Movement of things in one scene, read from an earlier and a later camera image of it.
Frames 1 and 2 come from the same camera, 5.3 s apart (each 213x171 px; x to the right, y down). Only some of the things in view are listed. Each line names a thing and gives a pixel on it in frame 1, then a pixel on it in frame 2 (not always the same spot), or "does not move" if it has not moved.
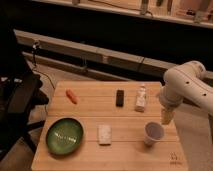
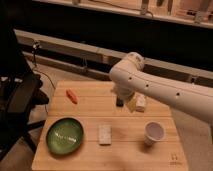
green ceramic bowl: [64, 136] does not move
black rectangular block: [119, 98] does not move
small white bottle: [140, 99] does not move
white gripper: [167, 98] -> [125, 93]
